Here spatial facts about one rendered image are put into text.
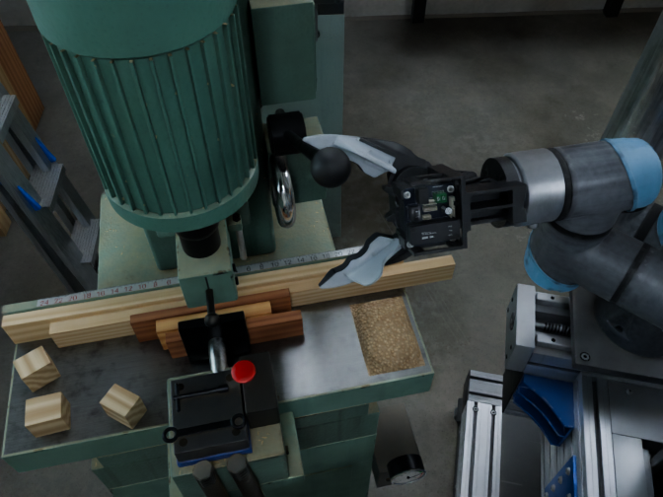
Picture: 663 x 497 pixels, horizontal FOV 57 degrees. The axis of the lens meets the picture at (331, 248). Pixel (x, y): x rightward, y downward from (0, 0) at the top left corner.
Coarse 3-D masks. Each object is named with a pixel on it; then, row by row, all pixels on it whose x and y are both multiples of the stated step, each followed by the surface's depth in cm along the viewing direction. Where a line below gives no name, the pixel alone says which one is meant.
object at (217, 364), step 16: (192, 320) 83; (224, 320) 83; (240, 320) 83; (192, 336) 84; (208, 336) 85; (224, 336) 85; (240, 336) 86; (192, 352) 87; (208, 352) 85; (224, 352) 84; (240, 352) 90; (224, 368) 82
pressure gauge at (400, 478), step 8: (408, 456) 102; (416, 456) 103; (392, 464) 102; (400, 464) 101; (408, 464) 101; (416, 464) 101; (392, 472) 102; (400, 472) 101; (408, 472) 101; (416, 472) 102; (424, 472) 102; (392, 480) 102; (400, 480) 104; (408, 480) 105; (416, 480) 105
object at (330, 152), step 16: (288, 112) 87; (272, 128) 85; (288, 128) 85; (304, 128) 86; (272, 144) 86; (288, 144) 86; (304, 144) 66; (320, 160) 50; (336, 160) 50; (320, 176) 51; (336, 176) 50
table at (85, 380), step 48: (336, 336) 92; (48, 384) 87; (96, 384) 87; (144, 384) 87; (288, 384) 87; (336, 384) 87; (384, 384) 88; (96, 432) 83; (144, 432) 84; (288, 432) 86; (288, 480) 82
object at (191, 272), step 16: (224, 224) 84; (176, 240) 82; (224, 240) 82; (208, 256) 80; (224, 256) 80; (192, 272) 79; (208, 272) 79; (224, 272) 79; (192, 288) 80; (208, 288) 81; (224, 288) 82; (192, 304) 83
